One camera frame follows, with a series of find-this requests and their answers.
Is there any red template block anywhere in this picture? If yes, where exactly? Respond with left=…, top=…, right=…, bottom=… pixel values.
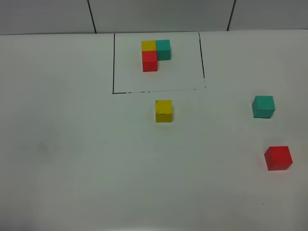
left=142, top=51, right=158, bottom=72

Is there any green template block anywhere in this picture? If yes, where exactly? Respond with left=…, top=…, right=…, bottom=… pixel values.
left=156, top=39, right=171, bottom=61

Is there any yellow template block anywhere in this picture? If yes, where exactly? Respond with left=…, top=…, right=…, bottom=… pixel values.
left=141, top=40, right=156, bottom=51

